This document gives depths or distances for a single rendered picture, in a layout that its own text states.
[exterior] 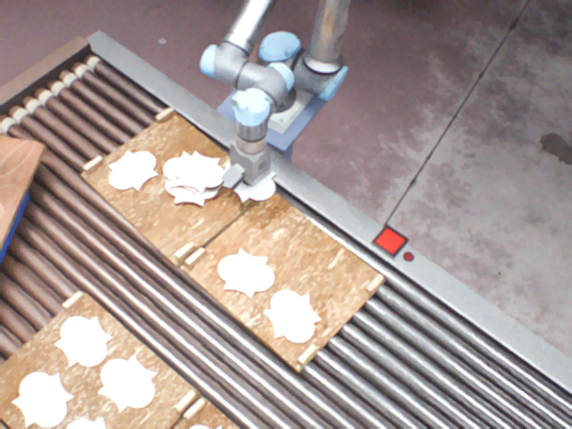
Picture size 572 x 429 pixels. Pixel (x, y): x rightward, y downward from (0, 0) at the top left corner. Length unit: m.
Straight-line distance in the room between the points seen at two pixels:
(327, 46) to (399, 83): 1.70
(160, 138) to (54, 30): 1.89
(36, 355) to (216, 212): 0.60
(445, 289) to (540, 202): 1.53
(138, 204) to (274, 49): 0.59
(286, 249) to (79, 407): 0.66
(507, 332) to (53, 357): 1.16
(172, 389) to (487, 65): 2.68
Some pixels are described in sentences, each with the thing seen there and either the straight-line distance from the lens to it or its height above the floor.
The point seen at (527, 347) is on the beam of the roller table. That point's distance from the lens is 1.91.
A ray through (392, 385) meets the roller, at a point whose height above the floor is 0.92.
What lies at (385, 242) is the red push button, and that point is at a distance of 1.92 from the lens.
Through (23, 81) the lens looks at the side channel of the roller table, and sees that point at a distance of 2.30.
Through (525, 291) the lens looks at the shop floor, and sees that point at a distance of 3.10.
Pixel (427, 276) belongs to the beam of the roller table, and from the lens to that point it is 1.92.
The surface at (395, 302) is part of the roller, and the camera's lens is 1.86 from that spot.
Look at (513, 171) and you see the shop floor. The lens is 3.43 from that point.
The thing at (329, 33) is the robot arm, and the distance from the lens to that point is 1.91.
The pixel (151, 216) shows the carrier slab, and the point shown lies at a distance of 1.93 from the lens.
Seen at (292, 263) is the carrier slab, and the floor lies 0.94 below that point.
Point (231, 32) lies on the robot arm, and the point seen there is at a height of 1.40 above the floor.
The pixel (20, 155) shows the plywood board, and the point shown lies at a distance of 1.99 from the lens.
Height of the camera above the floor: 2.55
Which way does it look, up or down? 57 degrees down
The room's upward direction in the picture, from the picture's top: 6 degrees clockwise
